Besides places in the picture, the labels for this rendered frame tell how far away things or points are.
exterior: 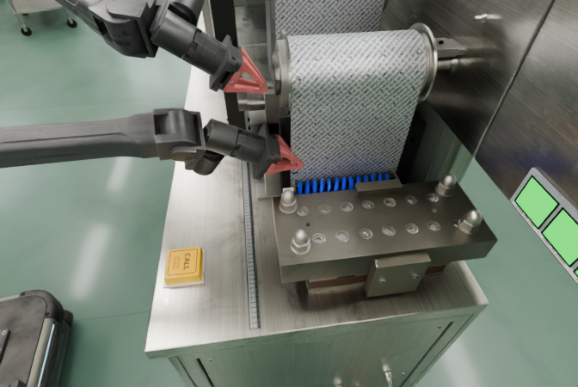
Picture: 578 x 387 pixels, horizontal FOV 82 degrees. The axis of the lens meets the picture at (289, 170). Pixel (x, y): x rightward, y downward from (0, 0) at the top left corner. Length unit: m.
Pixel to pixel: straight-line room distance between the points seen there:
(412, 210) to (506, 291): 1.35
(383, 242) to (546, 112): 0.31
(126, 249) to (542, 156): 1.86
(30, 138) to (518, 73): 0.72
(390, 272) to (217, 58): 0.47
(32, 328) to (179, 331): 1.05
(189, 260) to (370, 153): 0.44
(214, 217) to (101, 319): 1.13
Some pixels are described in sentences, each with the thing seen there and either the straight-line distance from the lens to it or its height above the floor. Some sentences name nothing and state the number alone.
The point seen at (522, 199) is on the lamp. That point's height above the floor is 1.17.
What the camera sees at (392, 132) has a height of 1.14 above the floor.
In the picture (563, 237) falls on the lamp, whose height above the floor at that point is 1.18.
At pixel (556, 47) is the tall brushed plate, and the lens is 0.57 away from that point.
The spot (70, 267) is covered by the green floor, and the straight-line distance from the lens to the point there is 2.11.
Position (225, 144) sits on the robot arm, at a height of 1.17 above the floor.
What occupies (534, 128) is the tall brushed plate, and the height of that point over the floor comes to 1.26.
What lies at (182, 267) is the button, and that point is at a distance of 0.75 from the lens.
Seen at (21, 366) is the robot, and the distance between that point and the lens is 1.65.
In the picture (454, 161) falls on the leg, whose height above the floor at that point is 0.91.
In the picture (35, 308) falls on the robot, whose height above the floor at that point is 0.24.
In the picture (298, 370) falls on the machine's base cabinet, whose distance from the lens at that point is 0.92.
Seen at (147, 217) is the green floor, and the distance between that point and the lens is 2.14.
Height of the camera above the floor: 1.54
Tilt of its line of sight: 43 degrees down
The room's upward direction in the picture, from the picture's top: straight up
